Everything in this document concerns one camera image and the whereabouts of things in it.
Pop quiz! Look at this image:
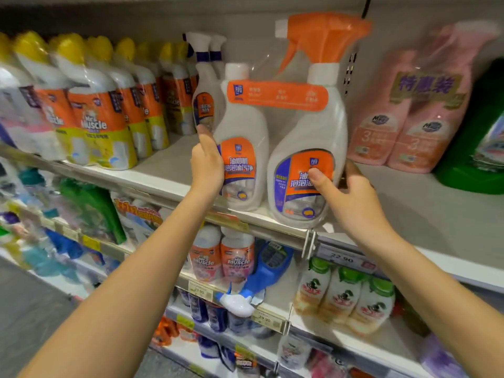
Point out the person's right hand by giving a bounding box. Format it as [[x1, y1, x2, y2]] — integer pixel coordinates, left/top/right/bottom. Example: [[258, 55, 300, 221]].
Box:
[[307, 160, 395, 249]]

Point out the person's left hand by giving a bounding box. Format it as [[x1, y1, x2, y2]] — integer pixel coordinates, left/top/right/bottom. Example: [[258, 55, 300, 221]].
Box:
[[191, 124, 225, 203]]

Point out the white orange-trigger spray bottle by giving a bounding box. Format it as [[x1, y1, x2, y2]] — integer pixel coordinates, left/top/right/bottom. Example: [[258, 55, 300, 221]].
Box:
[[213, 62, 270, 213], [266, 12, 374, 230]]

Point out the row of white green-capped bottles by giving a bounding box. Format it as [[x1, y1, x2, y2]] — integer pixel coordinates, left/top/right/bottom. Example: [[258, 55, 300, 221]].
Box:
[[293, 256, 397, 337]]

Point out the row of yellow-capped cleaner bottles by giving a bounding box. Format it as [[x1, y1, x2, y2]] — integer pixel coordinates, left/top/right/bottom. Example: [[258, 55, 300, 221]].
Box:
[[0, 29, 200, 172]]

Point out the cluster of green cleaner bottles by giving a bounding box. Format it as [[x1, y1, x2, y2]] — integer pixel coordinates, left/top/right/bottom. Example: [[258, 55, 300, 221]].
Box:
[[59, 177, 129, 245]]

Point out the dark green cleaner bottle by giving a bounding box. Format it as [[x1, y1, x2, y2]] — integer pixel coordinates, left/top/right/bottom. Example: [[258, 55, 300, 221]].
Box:
[[435, 59, 504, 195]]

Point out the cluster of teal cleaner bottles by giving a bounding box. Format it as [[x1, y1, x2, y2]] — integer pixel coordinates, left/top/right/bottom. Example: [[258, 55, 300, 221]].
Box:
[[0, 165, 83, 280]]

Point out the person's left forearm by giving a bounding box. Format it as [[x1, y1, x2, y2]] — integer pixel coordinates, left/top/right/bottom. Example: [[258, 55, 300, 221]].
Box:
[[17, 188, 222, 378]]

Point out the person's right forearm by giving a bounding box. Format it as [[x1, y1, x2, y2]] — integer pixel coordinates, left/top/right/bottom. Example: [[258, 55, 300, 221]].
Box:
[[358, 224, 504, 378]]

